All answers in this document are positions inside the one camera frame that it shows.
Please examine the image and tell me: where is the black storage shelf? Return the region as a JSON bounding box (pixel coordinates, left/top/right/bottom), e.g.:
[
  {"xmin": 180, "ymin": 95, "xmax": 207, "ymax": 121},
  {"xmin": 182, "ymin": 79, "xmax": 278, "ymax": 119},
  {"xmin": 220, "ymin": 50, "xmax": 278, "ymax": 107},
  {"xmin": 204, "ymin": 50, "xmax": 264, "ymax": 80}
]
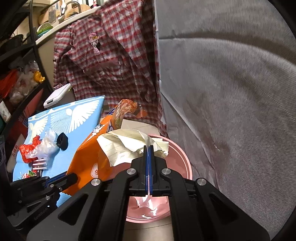
[{"xmin": 1, "ymin": 1, "xmax": 53, "ymax": 138}]

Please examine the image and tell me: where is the kitchen faucet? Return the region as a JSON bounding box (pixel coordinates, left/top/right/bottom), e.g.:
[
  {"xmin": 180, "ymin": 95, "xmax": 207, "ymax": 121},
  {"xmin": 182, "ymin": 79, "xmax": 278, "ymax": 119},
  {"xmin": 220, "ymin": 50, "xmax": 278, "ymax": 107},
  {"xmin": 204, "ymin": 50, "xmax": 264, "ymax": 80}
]
[{"xmin": 61, "ymin": 1, "xmax": 82, "ymax": 18}]

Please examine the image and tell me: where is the white lidded bin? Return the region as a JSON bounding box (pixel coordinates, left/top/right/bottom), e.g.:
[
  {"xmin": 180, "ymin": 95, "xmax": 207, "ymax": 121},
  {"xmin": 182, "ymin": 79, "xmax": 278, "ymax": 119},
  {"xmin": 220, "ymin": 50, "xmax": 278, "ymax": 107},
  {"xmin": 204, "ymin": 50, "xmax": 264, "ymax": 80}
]
[{"xmin": 43, "ymin": 83, "xmax": 72, "ymax": 109}]

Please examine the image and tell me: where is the green snack wrapper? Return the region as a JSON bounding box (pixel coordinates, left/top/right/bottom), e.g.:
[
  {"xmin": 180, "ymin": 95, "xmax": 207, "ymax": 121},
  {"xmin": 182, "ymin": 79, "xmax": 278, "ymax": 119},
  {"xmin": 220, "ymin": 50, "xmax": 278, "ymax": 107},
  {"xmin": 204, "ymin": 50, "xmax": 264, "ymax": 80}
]
[{"xmin": 21, "ymin": 170, "xmax": 37, "ymax": 179}]

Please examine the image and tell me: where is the pink plastic trash bin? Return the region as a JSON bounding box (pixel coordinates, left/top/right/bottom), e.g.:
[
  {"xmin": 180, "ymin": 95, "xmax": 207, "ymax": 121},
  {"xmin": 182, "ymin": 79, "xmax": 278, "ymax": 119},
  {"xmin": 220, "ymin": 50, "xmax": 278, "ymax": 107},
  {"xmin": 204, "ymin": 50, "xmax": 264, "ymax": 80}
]
[{"xmin": 125, "ymin": 134, "xmax": 193, "ymax": 224}]

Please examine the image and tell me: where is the blue tablecloth with white wings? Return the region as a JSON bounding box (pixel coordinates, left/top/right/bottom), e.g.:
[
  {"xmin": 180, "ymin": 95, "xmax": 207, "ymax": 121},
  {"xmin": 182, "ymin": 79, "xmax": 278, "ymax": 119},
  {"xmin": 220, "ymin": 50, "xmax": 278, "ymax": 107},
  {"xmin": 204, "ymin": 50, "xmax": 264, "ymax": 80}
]
[{"xmin": 12, "ymin": 95, "xmax": 106, "ymax": 207}]

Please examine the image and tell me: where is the orange snack bag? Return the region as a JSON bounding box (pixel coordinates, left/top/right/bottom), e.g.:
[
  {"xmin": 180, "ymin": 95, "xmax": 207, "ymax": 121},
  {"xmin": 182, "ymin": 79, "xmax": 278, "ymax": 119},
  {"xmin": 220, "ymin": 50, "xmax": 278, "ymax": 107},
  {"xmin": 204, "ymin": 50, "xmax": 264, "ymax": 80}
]
[{"xmin": 63, "ymin": 99, "xmax": 147, "ymax": 196}]

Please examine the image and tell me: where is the yellow bag on shelf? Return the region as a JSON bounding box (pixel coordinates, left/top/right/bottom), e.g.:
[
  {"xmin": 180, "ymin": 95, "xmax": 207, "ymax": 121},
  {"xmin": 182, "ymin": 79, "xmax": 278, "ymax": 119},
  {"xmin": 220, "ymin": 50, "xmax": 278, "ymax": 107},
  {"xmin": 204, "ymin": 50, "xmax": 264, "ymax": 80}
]
[{"xmin": 33, "ymin": 71, "xmax": 45, "ymax": 83}]

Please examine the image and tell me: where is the red plastic bag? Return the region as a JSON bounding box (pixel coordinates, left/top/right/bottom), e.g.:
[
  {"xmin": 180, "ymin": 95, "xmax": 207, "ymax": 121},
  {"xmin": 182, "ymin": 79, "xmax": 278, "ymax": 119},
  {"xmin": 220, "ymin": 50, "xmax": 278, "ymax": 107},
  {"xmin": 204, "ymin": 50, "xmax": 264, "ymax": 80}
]
[{"xmin": 20, "ymin": 135, "xmax": 41, "ymax": 164}]

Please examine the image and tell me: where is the lined yellow paper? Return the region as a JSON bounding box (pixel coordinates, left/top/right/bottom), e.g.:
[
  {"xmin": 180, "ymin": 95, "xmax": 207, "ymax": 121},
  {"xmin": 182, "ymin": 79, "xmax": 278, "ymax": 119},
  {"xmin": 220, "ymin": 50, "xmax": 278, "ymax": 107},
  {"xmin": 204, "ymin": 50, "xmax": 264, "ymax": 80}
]
[{"xmin": 97, "ymin": 129, "xmax": 169, "ymax": 167}]

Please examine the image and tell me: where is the clear plastic bag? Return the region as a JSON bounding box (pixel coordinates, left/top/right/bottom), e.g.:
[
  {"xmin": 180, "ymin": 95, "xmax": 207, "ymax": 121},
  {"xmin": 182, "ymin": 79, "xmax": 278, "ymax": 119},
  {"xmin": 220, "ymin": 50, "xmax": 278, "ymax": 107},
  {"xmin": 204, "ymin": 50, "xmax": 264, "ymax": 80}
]
[{"xmin": 25, "ymin": 129, "xmax": 59, "ymax": 159}]

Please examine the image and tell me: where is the red plaid shirt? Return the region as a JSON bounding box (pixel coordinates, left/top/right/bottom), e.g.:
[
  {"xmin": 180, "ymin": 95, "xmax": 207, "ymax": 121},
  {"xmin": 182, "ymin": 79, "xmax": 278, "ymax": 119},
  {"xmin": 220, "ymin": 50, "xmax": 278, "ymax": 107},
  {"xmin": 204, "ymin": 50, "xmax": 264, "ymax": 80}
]
[{"xmin": 53, "ymin": 1, "xmax": 167, "ymax": 136}]

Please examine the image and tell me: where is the black elastic band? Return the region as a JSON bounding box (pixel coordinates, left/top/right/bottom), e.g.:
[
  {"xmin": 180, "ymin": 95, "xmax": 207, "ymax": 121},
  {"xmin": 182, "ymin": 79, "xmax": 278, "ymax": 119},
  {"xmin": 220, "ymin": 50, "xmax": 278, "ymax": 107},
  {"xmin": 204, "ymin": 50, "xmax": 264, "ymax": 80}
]
[{"xmin": 56, "ymin": 133, "xmax": 68, "ymax": 151}]

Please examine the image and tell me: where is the bagged food on shelf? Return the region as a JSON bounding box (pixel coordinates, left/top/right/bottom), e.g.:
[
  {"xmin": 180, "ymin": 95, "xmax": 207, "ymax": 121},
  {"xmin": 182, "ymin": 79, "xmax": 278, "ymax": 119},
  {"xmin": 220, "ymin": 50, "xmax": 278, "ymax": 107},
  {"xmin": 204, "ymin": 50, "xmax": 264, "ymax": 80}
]
[{"xmin": 9, "ymin": 60, "xmax": 39, "ymax": 105}]

